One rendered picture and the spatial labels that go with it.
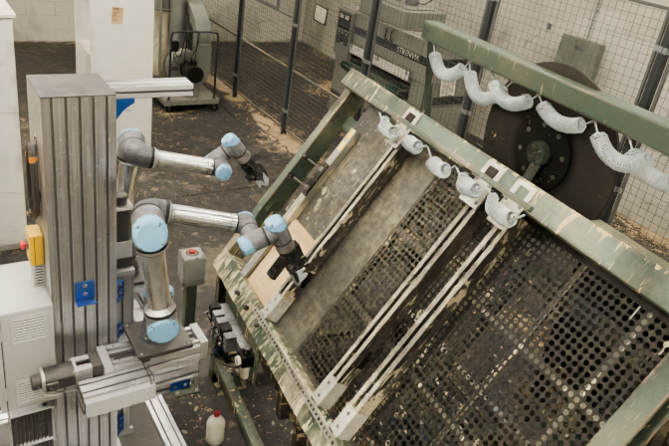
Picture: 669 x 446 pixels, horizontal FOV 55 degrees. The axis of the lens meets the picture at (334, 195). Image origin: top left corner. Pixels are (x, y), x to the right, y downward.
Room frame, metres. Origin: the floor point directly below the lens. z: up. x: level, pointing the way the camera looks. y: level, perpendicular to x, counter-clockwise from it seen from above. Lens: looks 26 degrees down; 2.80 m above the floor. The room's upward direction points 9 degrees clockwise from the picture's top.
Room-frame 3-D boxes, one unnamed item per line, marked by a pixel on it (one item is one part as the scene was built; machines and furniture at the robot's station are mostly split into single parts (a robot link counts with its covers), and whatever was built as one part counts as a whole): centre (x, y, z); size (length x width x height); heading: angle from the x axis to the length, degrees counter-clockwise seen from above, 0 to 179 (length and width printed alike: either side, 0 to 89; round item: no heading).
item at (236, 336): (2.57, 0.42, 0.69); 0.50 x 0.14 x 0.24; 30
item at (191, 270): (2.92, 0.70, 0.84); 0.12 x 0.12 x 0.18; 30
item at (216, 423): (2.56, 0.43, 0.10); 0.10 x 0.10 x 0.20
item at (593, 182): (2.74, -0.87, 1.85); 0.80 x 0.06 x 0.80; 30
